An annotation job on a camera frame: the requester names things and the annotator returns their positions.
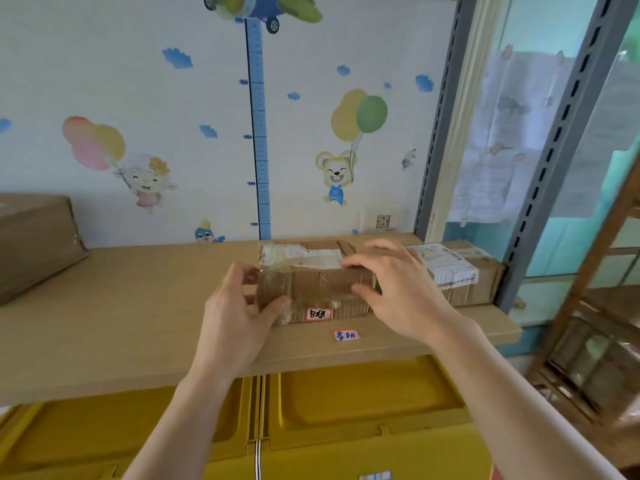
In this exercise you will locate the red-bordered label sticker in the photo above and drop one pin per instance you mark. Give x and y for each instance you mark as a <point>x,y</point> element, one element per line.
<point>346,335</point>
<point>318,314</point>

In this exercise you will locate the person's right hand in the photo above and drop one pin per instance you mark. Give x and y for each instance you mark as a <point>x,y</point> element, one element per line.
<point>407,294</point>

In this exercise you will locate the large plain cardboard box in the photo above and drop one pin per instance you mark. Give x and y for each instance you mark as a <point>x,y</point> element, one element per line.
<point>35,244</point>

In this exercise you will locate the blue penguin wall sticker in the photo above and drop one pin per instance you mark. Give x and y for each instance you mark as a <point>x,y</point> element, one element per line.
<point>206,234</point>

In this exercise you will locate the sheep with balloons sticker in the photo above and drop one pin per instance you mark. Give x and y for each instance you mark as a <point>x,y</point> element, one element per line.
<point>125,159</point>

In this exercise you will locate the blue height chart sticker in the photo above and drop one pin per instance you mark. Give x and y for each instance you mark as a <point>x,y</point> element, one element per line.
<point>258,129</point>

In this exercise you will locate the grey slotted metal post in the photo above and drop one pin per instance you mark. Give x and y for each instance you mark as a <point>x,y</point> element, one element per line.
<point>445,119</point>
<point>555,159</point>

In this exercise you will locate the white hanging cloth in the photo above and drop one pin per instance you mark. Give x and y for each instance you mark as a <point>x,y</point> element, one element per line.
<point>505,144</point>

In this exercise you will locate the small bird wall sticker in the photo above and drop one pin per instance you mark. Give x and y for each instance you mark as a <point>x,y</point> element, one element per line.
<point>408,159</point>

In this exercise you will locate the mouse with balloons sticker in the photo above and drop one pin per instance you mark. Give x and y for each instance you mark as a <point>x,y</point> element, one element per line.
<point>345,144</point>

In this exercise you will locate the beige window frame strip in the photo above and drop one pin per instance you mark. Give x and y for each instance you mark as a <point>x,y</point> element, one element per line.
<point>467,119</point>

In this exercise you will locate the person's right thumb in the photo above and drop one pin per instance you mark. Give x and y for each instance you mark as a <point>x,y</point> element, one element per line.
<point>366,294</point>

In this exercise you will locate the brown wooden rack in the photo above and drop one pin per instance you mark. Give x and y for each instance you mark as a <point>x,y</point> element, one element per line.
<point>595,354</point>

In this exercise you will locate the person's left thumb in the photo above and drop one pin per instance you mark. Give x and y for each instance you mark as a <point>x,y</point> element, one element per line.
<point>275,308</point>

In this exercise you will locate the person's left forearm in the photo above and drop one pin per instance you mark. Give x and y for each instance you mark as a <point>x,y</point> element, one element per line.
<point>175,429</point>

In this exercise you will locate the yellow plastic crate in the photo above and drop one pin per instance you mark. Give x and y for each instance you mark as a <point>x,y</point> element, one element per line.
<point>365,414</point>
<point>65,434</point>

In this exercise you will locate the cardboard box with white label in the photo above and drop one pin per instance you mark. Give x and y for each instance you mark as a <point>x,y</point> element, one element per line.
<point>462,274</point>

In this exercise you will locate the cartoon airplane wall sticker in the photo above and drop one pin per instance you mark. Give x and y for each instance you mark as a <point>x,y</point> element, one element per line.
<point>265,7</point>

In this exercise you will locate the person's left hand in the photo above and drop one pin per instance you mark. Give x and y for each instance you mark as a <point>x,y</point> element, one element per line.
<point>230,329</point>

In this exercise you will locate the white wall socket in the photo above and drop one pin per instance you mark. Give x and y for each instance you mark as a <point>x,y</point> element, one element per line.
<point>382,221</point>

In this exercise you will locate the small taped cardboard box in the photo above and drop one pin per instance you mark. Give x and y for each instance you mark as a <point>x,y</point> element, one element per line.
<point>315,289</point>

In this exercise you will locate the wooden shelf board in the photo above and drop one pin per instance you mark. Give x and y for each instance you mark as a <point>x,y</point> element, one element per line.
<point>125,314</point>

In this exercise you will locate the person's right forearm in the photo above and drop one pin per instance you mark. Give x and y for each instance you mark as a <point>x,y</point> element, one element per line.
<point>515,414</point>

